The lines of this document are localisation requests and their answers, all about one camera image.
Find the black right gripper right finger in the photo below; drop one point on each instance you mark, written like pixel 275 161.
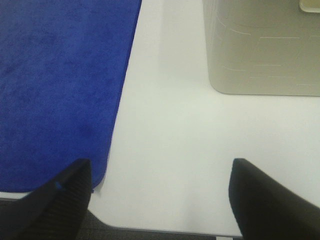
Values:
pixel 266 210

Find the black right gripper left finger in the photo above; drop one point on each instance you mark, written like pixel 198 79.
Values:
pixel 54 211

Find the blue microfiber towel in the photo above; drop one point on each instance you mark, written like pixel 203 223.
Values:
pixel 62 68

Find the beige plastic storage bin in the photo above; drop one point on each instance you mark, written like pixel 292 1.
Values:
pixel 263 47

